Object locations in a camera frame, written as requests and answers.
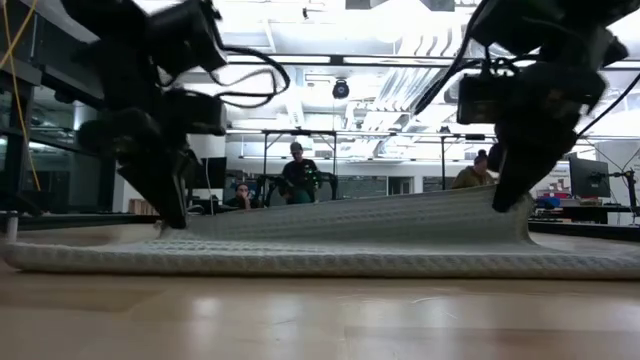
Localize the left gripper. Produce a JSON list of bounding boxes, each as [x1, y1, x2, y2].
[[78, 105, 199, 230]]

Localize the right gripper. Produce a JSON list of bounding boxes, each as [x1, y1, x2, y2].
[[492, 62, 608, 214]]

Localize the grey waffle microfiber towel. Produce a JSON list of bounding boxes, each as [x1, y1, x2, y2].
[[0, 185, 640, 281]]

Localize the wooden crates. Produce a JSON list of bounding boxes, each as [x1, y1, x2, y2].
[[128, 198, 162, 216]]

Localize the black computer monitor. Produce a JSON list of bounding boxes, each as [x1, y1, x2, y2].
[[568, 155, 612, 199], [192, 156, 229, 190]]

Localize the person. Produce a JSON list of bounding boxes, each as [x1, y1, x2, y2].
[[224, 182, 261, 210], [279, 141, 321, 205], [451, 148, 497, 190]]

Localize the LED light bar beam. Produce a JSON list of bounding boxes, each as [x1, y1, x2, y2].
[[222, 51, 640, 71]]

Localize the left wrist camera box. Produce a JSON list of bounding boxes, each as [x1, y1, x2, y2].
[[159, 88, 229, 137]]

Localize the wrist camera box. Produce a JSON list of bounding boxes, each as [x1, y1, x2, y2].
[[159, 88, 229, 137], [456, 73, 507, 126]]

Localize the black workstation frame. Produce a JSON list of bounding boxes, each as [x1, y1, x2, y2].
[[224, 128, 339, 204], [438, 132, 501, 192]]

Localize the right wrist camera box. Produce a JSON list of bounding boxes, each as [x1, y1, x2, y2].
[[456, 73, 507, 126]]

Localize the black aluminium table frame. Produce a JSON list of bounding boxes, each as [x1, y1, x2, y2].
[[0, 212, 640, 242]]

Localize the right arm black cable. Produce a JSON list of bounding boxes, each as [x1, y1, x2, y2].
[[577, 72, 640, 139], [413, 0, 489, 116]]

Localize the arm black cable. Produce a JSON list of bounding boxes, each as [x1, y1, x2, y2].
[[413, 0, 489, 116], [207, 43, 292, 110], [577, 72, 640, 139]]

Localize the yellow hanging cable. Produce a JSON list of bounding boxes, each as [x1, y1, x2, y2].
[[0, 0, 44, 194]]

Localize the white base plate foot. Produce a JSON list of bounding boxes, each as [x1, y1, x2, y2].
[[4, 212, 20, 241]]

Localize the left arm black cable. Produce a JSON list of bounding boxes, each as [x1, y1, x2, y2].
[[207, 43, 292, 110]]

